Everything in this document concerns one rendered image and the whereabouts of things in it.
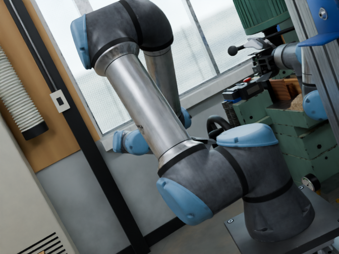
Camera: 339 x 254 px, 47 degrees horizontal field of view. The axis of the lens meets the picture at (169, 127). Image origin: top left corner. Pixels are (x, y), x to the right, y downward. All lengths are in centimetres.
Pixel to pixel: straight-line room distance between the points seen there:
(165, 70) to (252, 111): 52
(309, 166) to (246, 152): 67
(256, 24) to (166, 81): 54
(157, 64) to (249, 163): 39
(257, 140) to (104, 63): 37
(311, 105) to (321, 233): 30
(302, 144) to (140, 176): 160
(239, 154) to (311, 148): 65
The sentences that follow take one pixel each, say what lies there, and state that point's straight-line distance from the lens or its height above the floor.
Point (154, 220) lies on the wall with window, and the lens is 289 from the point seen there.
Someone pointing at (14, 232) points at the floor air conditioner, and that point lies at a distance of 245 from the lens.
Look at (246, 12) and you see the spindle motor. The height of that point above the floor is 125.
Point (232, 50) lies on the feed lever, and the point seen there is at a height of 116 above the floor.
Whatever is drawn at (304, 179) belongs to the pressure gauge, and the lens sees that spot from 137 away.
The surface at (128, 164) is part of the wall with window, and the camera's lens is 274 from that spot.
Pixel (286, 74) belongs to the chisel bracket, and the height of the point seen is 97.
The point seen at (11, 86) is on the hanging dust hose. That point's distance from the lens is 245.
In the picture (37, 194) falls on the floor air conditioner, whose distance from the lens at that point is 239.
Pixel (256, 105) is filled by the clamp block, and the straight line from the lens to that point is 148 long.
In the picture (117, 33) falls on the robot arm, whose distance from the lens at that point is 89.
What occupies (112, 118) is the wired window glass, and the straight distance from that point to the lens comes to 276.
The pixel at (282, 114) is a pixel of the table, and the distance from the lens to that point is 140.
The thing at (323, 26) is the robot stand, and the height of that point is 121.
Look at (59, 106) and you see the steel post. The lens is 253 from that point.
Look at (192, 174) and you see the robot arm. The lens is 75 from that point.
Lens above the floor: 128
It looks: 12 degrees down
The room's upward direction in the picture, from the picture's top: 25 degrees counter-clockwise
